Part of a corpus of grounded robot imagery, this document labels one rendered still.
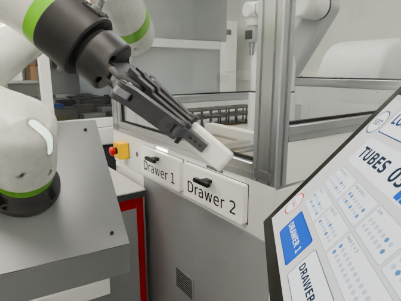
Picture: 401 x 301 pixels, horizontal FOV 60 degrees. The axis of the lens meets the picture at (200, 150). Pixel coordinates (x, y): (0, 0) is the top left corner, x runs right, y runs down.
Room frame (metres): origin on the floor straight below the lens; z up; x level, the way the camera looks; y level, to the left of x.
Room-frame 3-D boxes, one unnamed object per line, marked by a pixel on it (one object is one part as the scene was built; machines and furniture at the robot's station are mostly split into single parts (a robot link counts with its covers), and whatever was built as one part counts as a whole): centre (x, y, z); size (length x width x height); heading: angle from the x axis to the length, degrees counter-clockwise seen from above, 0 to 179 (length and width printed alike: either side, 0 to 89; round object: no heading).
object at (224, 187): (0.97, -0.03, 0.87); 0.29 x 0.02 x 0.11; 35
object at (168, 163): (1.23, 0.15, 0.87); 0.29 x 0.02 x 0.11; 35
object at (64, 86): (2.82, 0.86, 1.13); 1.78 x 1.14 x 0.45; 35
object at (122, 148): (1.49, 0.35, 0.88); 0.07 x 0.05 x 0.07; 35
